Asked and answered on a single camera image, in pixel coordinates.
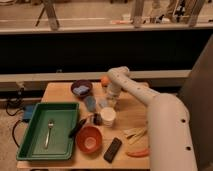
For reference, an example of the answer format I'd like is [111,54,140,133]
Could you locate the small dark can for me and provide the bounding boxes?
[93,113,102,125]

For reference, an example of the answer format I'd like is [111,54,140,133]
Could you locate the orange bowl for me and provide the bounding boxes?
[75,126,102,154]

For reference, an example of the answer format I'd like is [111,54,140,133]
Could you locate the black remote control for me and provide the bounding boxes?
[103,138,122,163]

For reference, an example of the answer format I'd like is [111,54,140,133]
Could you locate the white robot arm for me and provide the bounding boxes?
[107,66,198,171]

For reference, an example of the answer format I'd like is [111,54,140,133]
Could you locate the blue plastic cup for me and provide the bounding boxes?
[84,96,96,112]

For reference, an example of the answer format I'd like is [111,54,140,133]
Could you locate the purple bowl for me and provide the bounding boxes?
[71,80,93,98]

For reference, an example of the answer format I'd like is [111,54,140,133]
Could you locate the silver fork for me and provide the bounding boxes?
[44,120,54,149]

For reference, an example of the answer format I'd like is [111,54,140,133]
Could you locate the green plastic tray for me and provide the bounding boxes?
[16,102,79,161]

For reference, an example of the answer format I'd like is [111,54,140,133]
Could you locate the orange fruit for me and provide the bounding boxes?
[101,76,109,87]

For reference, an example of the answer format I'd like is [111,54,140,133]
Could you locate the black cable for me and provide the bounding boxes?
[5,87,26,148]

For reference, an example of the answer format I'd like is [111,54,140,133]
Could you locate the blue power box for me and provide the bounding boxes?
[22,105,35,123]

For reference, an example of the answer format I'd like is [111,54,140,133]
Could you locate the white paper cup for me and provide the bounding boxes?
[100,107,116,127]

